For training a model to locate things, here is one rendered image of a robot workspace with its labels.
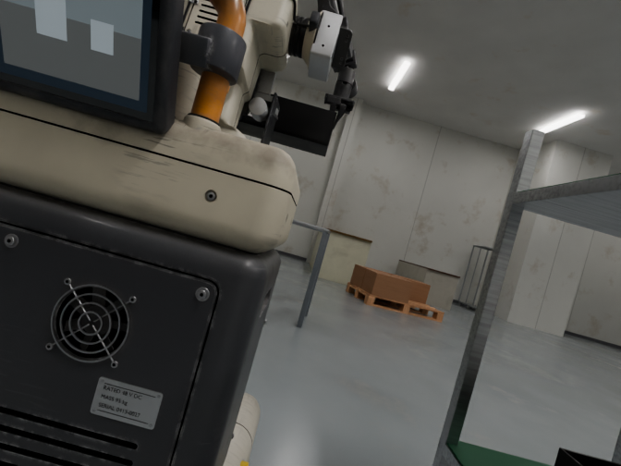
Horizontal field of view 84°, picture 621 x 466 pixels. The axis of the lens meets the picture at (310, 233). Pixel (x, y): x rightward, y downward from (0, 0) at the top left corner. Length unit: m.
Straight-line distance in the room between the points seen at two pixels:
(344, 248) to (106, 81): 6.08
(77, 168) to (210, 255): 0.17
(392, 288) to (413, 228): 4.81
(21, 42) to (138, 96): 0.12
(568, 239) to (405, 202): 3.84
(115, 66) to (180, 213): 0.15
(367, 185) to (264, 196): 9.10
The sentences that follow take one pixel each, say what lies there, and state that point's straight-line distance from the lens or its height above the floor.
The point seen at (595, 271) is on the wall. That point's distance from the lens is 12.25.
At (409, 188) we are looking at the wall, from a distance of 9.73.
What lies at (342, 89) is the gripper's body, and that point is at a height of 1.22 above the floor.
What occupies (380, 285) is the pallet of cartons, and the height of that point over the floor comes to 0.31.
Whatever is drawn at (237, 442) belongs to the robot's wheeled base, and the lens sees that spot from 0.84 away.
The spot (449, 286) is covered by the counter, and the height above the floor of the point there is 0.47.
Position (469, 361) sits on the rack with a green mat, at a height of 0.54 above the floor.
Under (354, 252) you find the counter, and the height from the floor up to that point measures 0.61.
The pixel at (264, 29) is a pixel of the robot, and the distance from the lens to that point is 0.85.
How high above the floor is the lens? 0.73
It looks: level
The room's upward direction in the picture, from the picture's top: 16 degrees clockwise
